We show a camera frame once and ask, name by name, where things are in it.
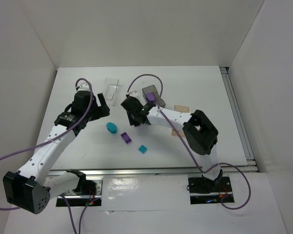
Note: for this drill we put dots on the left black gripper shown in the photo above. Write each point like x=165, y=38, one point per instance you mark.
x=99, y=108

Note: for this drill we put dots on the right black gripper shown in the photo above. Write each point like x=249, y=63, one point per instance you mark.
x=131, y=110

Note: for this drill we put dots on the purple oval lego piece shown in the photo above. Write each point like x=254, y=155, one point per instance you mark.
x=150, y=97

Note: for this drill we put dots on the purple lego brick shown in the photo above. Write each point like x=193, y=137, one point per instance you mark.
x=126, y=138

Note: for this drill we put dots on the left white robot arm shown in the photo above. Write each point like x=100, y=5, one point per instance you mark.
x=29, y=187

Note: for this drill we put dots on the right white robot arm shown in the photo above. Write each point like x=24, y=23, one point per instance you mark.
x=195, y=130

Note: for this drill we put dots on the teal oval lego piece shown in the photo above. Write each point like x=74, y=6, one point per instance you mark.
x=111, y=127

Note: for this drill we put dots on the dark smoky plastic container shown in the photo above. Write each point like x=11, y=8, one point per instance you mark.
x=153, y=89

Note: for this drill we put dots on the clear plastic container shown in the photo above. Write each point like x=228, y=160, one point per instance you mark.
x=110, y=90

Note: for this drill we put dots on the small teal lego brick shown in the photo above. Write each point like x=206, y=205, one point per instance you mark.
x=142, y=149

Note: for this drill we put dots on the orange translucent plastic container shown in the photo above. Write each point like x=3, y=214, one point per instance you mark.
x=182, y=109

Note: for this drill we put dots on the aluminium front rail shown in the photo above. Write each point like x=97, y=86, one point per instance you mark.
x=140, y=172

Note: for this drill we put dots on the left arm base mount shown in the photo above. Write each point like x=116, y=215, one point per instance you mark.
x=91, y=195

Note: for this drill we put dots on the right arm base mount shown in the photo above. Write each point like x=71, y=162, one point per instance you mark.
x=200, y=193

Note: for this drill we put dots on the aluminium side rail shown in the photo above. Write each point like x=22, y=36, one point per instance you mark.
x=251, y=162

